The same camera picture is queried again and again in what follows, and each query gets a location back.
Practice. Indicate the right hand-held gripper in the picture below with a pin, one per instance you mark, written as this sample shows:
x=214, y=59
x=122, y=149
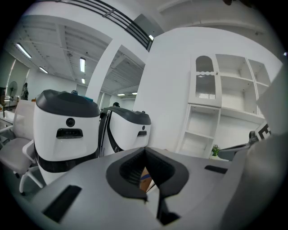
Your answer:
x=263, y=132

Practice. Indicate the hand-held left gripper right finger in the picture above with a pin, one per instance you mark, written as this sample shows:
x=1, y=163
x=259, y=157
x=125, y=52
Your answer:
x=198, y=186

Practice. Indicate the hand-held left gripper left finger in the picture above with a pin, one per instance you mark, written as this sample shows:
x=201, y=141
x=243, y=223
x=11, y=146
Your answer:
x=90, y=191

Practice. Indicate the small potted green plant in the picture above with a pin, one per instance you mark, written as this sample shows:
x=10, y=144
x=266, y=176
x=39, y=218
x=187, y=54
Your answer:
x=215, y=150

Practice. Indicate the white and black mobile robot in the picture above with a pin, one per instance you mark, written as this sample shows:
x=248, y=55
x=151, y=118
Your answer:
x=126, y=130
x=67, y=148

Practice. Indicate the brown cardboard box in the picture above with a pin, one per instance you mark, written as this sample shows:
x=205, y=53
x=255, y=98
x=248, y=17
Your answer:
x=145, y=179

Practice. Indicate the white shelf cabinet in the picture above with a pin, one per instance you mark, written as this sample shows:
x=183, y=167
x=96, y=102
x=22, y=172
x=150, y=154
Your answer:
x=203, y=104

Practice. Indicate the standing fan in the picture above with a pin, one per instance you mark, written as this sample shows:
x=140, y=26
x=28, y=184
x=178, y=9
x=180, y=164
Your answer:
x=13, y=86

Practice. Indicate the black balcony railing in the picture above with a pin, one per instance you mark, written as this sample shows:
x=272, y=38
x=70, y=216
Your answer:
x=144, y=40

